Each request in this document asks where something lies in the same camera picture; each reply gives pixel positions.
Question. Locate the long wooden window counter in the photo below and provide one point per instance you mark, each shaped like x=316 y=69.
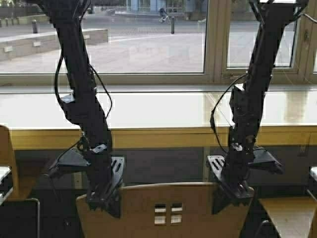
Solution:
x=149 y=120

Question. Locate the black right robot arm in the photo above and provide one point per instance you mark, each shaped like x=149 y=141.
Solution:
x=247 y=98

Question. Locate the robot base corner, right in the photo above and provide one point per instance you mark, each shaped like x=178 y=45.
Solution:
x=312 y=182

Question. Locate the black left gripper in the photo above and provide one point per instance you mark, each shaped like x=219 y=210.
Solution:
x=105 y=174

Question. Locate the wooden chair at far right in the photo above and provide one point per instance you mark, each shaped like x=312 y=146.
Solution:
x=292 y=217

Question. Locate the robot base corner, left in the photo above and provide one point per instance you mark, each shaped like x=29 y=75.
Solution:
x=6 y=183

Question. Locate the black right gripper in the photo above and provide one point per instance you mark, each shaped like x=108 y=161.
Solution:
x=229 y=171

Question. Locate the right wrist camera, black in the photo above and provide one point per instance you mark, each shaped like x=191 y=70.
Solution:
x=265 y=161

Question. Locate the left wrist camera, black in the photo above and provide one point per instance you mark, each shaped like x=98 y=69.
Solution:
x=69 y=162

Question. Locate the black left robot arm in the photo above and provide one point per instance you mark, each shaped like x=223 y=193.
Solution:
x=81 y=107

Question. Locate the light wooden chair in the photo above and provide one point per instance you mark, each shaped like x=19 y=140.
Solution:
x=166 y=210
x=24 y=175

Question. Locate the wrist camera, black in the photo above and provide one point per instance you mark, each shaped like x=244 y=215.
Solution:
x=265 y=161
x=69 y=162

